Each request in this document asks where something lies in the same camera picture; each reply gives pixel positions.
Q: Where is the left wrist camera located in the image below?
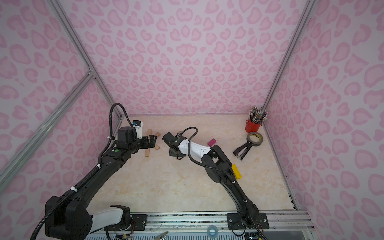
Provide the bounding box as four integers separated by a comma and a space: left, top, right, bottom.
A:
133, 120, 144, 139

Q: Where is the dark tape roll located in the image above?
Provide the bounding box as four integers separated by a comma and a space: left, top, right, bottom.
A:
247, 132, 264, 147

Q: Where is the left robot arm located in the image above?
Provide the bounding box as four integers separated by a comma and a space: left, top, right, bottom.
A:
39, 127, 157, 240

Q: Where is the magenta block far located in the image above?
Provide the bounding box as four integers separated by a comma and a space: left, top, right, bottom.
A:
208, 139, 217, 147

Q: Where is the black stapler tool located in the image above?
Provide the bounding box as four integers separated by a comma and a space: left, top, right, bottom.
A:
233, 142, 253, 161

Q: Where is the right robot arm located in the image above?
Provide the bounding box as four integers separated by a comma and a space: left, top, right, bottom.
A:
163, 132, 260, 229

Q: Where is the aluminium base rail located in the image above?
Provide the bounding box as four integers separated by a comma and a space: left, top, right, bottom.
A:
107, 210, 319, 240

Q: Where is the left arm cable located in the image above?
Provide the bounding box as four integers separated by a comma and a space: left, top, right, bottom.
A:
29, 102, 134, 240

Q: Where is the yellow block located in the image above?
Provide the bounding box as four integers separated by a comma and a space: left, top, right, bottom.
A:
232, 164, 242, 180

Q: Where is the red pen cup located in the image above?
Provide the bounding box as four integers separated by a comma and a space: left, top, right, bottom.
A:
245, 120, 263, 133

